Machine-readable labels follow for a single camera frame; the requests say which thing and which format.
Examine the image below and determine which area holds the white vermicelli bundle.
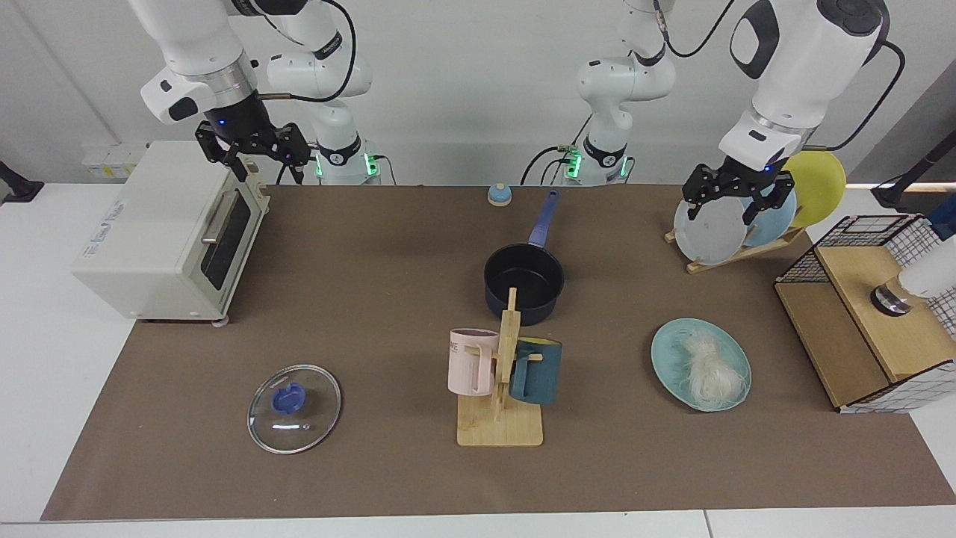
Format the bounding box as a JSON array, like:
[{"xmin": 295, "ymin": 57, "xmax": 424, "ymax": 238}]
[{"xmin": 676, "ymin": 331, "xmax": 748, "ymax": 410}]

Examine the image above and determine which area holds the black base cable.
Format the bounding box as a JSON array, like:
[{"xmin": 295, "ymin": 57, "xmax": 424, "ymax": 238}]
[
  {"xmin": 521, "ymin": 146, "xmax": 583, "ymax": 186},
  {"xmin": 276, "ymin": 153, "xmax": 397, "ymax": 186}
]

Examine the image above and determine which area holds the wooden plate rack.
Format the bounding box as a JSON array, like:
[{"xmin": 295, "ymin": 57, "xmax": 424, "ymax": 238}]
[{"xmin": 664, "ymin": 226, "xmax": 807, "ymax": 274}]

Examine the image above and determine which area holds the teal round plate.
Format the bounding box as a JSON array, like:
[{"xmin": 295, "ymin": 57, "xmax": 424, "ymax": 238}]
[{"xmin": 651, "ymin": 318, "xmax": 752, "ymax": 412}]

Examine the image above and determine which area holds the white bottle silver end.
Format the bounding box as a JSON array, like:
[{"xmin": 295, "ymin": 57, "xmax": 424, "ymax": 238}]
[{"xmin": 870, "ymin": 250, "xmax": 956, "ymax": 317}]

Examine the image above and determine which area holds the pale grey plate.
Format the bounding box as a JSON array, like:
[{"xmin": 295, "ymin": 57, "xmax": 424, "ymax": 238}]
[{"xmin": 673, "ymin": 193, "xmax": 749, "ymax": 266}]

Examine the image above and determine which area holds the dark teal mug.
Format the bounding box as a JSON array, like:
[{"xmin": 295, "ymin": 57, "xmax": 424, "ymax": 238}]
[{"xmin": 509, "ymin": 338, "xmax": 562, "ymax": 406}]

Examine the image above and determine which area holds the light blue plate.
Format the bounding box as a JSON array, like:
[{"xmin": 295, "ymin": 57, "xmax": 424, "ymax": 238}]
[{"xmin": 739, "ymin": 187, "xmax": 798, "ymax": 249}]

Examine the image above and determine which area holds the white wall socket strip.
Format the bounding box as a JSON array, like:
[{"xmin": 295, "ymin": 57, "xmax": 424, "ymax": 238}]
[{"xmin": 81, "ymin": 142, "xmax": 150, "ymax": 180}]

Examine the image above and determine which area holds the glass lid blue knob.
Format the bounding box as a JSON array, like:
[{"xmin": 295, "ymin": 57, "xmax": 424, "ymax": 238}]
[{"xmin": 247, "ymin": 364, "xmax": 342, "ymax": 455}]

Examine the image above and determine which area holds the wooden cup stand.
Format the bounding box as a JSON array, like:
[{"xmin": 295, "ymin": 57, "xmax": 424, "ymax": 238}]
[{"xmin": 456, "ymin": 287, "xmax": 544, "ymax": 448}]

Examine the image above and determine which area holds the pale toaster oven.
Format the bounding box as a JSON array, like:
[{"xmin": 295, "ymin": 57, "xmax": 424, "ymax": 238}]
[{"xmin": 72, "ymin": 140, "xmax": 271, "ymax": 328}]

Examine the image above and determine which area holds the yellow plate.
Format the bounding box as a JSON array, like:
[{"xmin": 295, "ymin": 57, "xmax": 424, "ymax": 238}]
[{"xmin": 780, "ymin": 149, "xmax": 848, "ymax": 229}]

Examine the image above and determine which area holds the black stand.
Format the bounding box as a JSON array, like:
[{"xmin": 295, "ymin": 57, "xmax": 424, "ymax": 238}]
[
  {"xmin": 0, "ymin": 161, "xmax": 44, "ymax": 204},
  {"xmin": 870, "ymin": 131, "xmax": 956, "ymax": 210}
]

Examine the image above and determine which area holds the black pot blue handle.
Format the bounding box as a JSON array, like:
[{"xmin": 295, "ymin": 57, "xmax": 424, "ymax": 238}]
[{"xmin": 483, "ymin": 189, "xmax": 566, "ymax": 327}]

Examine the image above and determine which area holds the brown table cloth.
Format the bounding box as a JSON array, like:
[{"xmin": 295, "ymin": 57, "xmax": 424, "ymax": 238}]
[{"xmin": 41, "ymin": 185, "xmax": 956, "ymax": 522}]

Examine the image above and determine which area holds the pink mug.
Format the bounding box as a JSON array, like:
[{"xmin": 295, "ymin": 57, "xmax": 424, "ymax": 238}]
[{"xmin": 447, "ymin": 328, "xmax": 500, "ymax": 397}]

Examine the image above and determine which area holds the wire basket wooden floor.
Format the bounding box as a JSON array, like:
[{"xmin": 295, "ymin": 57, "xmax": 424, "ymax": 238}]
[{"xmin": 774, "ymin": 214, "xmax": 956, "ymax": 414}]

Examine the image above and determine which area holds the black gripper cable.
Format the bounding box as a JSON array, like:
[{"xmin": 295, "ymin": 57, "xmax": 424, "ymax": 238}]
[
  {"xmin": 810, "ymin": 37, "xmax": 906, "ymax": 152},
  {"xmin": 254, "ymin": 0, "xmax": 358, "ymax": 104}
]

